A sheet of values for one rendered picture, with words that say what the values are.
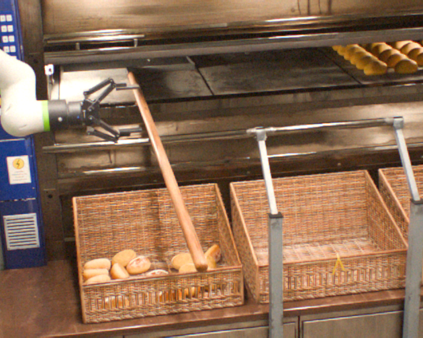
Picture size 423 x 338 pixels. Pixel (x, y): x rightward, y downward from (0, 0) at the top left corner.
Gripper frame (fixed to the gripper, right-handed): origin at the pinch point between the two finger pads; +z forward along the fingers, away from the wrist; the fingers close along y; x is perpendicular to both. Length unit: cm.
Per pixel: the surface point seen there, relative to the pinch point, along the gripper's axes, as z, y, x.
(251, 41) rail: 44, -9, -40
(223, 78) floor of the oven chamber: 42, 15, -84
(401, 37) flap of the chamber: 99, -7, -39
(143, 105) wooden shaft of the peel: 5.7, 12.3, -44.2
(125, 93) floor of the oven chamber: 2, 15, -72
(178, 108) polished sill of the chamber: 19, 18, -55
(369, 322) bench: 76, 85, 0
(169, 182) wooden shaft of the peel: 5.4, 13.2, 29.7
